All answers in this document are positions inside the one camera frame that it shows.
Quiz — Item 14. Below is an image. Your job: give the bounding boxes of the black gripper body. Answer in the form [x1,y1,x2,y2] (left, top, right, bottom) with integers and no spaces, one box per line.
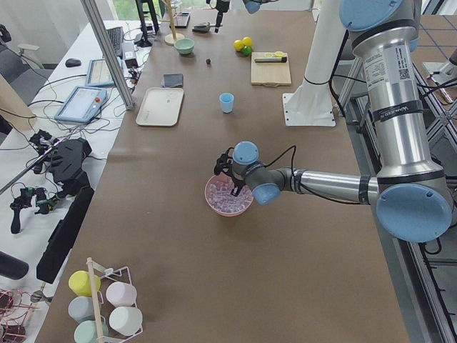
[215,0,231,13]
[215,147,246,186]

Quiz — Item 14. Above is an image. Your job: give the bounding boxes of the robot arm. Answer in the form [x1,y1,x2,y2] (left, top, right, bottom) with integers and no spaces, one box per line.
[214,1,456,243]
[214,0,273,33]

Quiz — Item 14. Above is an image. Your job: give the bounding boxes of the pink bowl of ice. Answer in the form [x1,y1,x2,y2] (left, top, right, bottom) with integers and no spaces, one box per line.
[204,174,253,217]

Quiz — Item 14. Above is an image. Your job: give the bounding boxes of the steel ice scoop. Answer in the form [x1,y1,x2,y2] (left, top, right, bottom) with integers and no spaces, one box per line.
[192,22,211,34]

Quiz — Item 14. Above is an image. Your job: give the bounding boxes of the blue plastic cup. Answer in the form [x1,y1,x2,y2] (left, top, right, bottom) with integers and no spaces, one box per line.
[219,93,234,114]

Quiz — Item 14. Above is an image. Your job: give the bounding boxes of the pink cup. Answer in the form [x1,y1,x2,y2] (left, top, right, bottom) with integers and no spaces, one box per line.
[106,282,137,307]

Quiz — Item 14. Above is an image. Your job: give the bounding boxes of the white cup rack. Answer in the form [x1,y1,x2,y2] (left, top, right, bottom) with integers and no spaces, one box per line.
[86,257,144,342]

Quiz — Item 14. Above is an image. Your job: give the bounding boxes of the white mint cup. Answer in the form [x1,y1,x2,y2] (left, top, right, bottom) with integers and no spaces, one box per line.
[109,307,143,336]

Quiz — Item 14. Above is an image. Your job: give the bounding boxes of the yellow cup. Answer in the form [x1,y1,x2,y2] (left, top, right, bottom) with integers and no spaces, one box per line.
[68,270,91,297]

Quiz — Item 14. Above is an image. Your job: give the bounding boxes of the grey blue cup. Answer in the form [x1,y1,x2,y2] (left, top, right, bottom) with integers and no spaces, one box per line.
[68,296,95,324]

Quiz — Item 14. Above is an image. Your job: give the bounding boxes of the green mint cup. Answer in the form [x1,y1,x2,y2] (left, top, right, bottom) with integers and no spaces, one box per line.
[74,320,98,343]

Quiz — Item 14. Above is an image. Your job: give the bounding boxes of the yellow lemon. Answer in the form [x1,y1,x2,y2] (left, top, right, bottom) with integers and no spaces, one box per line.
[233,39,244,51]
[242,36,253,48]

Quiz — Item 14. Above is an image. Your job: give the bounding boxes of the green lime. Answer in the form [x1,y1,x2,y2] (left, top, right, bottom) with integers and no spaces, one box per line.
[241,46,252,56]

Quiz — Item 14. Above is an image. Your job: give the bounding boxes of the green ceramic bowl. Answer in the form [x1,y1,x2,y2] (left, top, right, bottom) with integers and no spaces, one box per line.
[174,38,195,56]

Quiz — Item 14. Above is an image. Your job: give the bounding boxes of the wooden glass stand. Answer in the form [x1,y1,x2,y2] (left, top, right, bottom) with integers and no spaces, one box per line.
[161,0,185,46]

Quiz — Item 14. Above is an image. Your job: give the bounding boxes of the wooden cutting board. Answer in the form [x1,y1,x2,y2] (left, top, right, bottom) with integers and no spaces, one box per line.
[251,52,292,86]

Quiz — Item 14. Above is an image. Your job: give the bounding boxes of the steel muddler bar tool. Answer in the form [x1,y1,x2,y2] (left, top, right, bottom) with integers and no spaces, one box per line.
[254,56,288,64]

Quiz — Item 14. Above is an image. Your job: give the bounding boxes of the grey folded cloth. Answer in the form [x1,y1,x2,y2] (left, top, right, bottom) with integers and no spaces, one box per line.
[161,73,184,88]

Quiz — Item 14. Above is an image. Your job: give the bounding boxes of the cream rabbit tray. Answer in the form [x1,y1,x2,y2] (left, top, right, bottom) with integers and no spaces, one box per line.
[136,87,184,127]

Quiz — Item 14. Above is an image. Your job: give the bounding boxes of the black keyboard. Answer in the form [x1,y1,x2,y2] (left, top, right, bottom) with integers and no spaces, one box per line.
[106,26,124,57]

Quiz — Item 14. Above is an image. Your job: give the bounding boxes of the blue teach pendant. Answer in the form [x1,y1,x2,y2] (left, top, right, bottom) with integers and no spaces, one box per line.
[85,59,115,87]
[54,86,107,124]

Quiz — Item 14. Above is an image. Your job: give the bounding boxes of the black computer mouse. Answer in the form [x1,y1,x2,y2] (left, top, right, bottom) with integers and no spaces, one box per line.
[65,59,81,68]

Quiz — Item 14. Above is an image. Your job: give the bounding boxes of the aluminium frame post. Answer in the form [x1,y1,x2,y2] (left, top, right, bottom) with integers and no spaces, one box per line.
[80,0,134,110]

